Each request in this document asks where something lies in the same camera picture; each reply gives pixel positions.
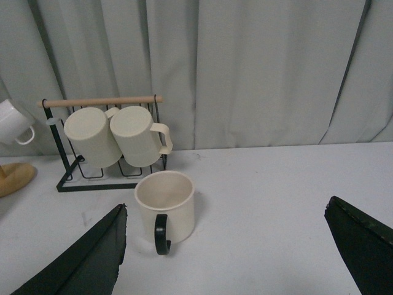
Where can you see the cream mug with black handle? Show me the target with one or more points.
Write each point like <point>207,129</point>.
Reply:
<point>166,203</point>

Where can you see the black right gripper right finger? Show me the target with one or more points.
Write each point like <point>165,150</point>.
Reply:
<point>365,245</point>

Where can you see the cream mug left on rack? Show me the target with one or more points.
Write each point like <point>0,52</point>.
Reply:
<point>88,129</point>

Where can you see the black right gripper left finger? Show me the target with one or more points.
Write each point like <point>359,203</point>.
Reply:
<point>88,266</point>

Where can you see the cream mug right on rack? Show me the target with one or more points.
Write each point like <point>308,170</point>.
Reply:
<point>141,140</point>

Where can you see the cream mug on rack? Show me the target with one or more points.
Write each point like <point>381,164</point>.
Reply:
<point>141,140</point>
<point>88,129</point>

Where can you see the wooden mug stand base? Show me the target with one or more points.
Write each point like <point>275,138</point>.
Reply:
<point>15,176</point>

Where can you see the white hanging mug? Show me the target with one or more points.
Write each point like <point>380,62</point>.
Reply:
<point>14,123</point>

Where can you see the black wire mug rack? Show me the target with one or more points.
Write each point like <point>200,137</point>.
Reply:
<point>64,184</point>

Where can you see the grey curtain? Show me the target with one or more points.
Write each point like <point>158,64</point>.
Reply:
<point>231,73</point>

